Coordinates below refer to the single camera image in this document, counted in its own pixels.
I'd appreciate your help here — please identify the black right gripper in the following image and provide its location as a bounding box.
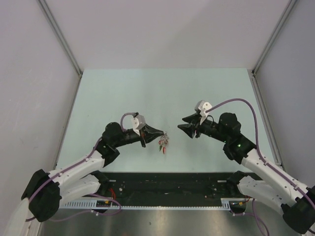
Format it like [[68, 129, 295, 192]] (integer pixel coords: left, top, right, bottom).
[[177, 113, 228, 144]]

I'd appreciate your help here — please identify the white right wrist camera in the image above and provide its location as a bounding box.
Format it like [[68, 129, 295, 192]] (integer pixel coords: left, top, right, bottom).
[[194, 100, 213, 125]]

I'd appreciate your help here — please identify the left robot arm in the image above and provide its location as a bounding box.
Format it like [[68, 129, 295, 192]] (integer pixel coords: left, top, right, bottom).
[[21, 122, 164, 222]]

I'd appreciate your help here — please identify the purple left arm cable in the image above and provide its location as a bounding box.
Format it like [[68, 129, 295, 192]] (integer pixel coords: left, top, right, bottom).
[[26, 112, 140, 222]]

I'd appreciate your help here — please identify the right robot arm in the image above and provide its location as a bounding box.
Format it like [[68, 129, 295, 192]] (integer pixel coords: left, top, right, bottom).
[[178, 113, 315, 234]]

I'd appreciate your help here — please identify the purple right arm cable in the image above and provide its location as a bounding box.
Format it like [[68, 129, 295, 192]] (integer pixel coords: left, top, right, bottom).
[[206, 98, 315, 212]]

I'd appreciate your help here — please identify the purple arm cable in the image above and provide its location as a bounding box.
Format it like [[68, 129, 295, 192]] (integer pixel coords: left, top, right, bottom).
[[206, 98, 315, 212], [26, 112, 140, 222]]

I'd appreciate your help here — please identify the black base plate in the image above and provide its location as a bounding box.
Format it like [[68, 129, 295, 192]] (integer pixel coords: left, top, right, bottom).
[[61, 171, 249, 207]]

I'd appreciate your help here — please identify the keyring bunch with chain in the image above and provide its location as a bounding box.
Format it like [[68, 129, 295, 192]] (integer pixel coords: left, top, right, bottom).
[[158, 132, 169, 152]]

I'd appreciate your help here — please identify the white slotted cable duct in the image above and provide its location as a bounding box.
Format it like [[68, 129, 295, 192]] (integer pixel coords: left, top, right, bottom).
[[60, 196, 244, 210]]

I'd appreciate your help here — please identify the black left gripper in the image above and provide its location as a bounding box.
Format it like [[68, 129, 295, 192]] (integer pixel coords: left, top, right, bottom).
[[113, 124, 163, 148]]

